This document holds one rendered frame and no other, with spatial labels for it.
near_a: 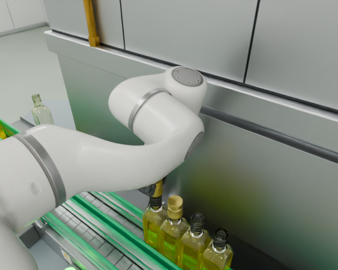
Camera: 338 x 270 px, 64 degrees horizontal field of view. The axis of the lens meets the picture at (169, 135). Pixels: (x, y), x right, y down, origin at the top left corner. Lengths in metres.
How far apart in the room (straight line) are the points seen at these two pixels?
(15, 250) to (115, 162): 0.11
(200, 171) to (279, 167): 0.21
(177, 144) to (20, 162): 0.16
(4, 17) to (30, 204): 6.44
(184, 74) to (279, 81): 0.19
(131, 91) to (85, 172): 0.14
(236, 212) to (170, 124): 0.44
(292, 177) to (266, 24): 0.29
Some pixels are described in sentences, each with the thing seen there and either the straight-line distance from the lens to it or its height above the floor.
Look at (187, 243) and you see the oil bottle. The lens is 0.65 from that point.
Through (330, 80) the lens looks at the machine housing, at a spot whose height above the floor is 1.45.
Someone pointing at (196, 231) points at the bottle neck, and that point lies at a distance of 0.62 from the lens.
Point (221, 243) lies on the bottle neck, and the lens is 0.60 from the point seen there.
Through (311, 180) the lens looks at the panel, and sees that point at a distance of 0.57.
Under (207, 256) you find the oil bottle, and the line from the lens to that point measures 0.64.
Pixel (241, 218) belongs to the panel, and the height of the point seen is 1.06.
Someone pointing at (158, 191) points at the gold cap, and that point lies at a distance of 0.62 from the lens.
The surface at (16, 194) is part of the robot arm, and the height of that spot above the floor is 1.46.
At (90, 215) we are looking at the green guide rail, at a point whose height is 0.96.
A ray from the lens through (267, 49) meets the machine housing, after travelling 0.52.
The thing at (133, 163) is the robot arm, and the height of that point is 1.44.
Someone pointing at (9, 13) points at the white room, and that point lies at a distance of 6.70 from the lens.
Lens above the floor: 1.63
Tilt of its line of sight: 37 degrees down
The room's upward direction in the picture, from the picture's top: straight up
